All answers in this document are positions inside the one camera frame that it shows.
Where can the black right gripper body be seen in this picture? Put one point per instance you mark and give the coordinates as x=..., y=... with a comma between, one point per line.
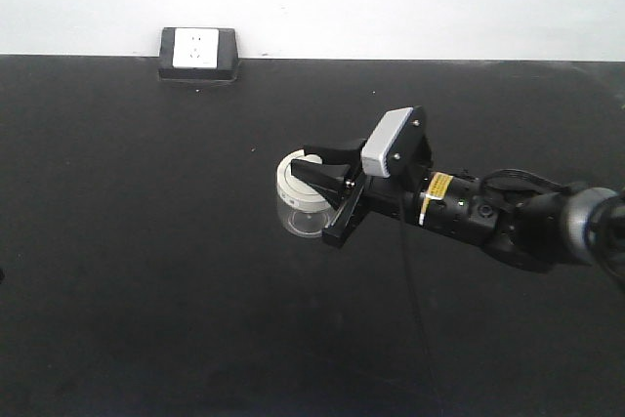
x=396, y=197

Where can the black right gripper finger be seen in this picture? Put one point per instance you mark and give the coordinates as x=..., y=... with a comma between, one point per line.
x=336, y=183
x=343, y=153

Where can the glass jar with white lid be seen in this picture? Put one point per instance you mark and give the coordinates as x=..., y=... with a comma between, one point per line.
x=301, y=210

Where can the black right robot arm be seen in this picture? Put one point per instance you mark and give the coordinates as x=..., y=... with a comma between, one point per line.
x=515, y=217

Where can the black power socket box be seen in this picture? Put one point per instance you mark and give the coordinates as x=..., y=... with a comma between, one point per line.
x=198, y=54

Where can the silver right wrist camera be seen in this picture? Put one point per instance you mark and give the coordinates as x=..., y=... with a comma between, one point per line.
x=397, y=141

